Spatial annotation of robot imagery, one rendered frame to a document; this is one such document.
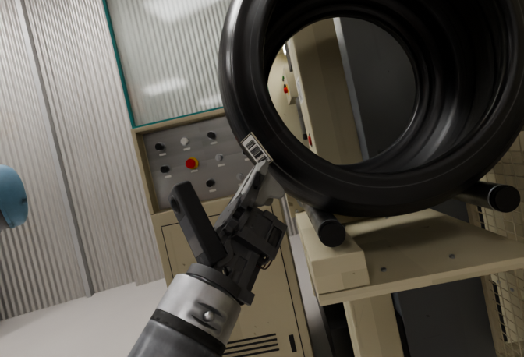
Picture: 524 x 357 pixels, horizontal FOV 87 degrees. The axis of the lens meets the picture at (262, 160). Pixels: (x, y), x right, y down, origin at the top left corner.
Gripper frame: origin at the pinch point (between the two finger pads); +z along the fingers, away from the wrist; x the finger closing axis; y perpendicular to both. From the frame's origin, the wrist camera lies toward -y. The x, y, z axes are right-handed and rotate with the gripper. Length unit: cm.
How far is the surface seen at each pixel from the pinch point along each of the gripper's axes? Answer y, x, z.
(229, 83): -11.8, 2.7, 8.1
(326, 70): 5.3, -6.6, 46.9
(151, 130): -34, -73, 36
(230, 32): -16.6, 6.8, 13.7
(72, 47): -187, -229, 155
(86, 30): -178, -205, 165
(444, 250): 37.8, 4.8, 5.3
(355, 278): 23.2, -0.2, -7.5
